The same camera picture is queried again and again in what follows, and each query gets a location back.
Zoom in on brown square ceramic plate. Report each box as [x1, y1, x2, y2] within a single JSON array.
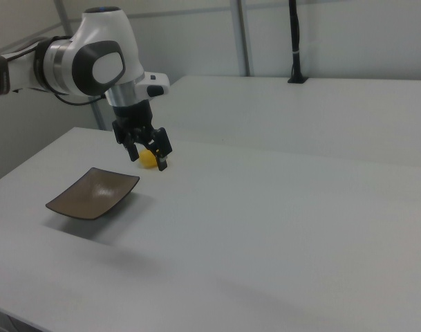
[[45, 167, 141, 221]]

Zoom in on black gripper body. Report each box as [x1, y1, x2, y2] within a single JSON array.
[[111, 99, 162, 145]]

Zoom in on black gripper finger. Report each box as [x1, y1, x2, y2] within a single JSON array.
[[147, 127, 174, 172], [112, 120, 140, 163]]

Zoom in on black velcro strap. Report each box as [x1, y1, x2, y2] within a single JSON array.
[[0, 55, 11, 98]]

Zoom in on black camera pole with base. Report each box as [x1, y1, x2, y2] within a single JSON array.
[[287, 0, 309, 84]]

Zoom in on yellow potato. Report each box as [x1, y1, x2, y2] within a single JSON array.
[[138, 149, 160, 169]]

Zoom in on grey metal partition post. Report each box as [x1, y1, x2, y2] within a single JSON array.
[[235, 0, 252, 77]]

